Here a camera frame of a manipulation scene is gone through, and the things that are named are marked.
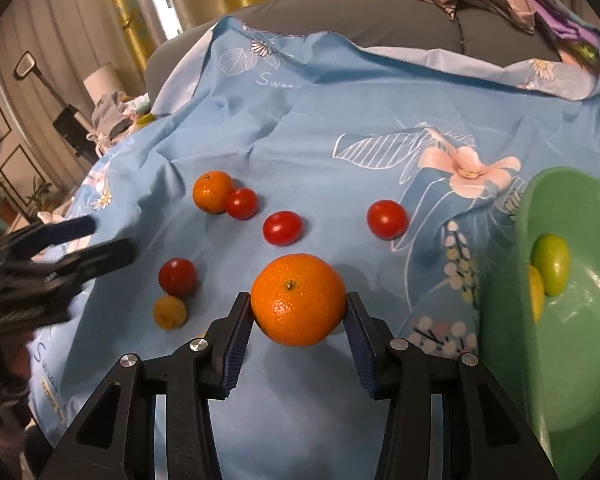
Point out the black stick vacuum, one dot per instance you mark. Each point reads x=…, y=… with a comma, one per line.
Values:
x=72, y=122

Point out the purple cloth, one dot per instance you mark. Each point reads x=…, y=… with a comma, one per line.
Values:
x=562, y=20

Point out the small orange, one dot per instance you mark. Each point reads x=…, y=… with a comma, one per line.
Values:
x=211, y=191

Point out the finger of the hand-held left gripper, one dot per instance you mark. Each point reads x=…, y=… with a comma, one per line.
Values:
x=107, y=257
x=77, y=226

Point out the green oval fruit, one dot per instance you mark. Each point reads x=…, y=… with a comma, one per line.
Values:
x=554, y=265

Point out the yellow-green oval fruit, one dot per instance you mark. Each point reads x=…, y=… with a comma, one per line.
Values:
x=535, y=294

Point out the potted green plant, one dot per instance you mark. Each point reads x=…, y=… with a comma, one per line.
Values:
x=39, y=197

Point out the large orange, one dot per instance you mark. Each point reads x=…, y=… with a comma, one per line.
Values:
x=299, y=300

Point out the small red tomato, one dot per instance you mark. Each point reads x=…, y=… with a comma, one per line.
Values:
x=242, y=204

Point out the pile of pale clothes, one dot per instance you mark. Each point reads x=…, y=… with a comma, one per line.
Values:
x=115, y=110

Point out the white cylindrical lamp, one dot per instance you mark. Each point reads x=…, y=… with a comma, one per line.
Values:
x=102, y=82

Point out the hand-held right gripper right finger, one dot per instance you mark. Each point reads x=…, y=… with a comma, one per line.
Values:
x=361, y=357

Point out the blue floral bed sheet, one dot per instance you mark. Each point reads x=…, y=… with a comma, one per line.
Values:
x=330, y=125

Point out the grey sheer curtain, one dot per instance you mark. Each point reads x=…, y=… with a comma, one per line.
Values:
x=55, y=30

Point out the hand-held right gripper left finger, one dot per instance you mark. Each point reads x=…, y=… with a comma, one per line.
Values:
x=234, y=357

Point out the small yellow round fruit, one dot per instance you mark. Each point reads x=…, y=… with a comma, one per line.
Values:
x=169, y=312

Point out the green plastic bowl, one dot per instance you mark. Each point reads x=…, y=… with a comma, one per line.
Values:
x=580, y=350

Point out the grey sofa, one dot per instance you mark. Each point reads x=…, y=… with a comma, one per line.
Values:
x=380, y=17

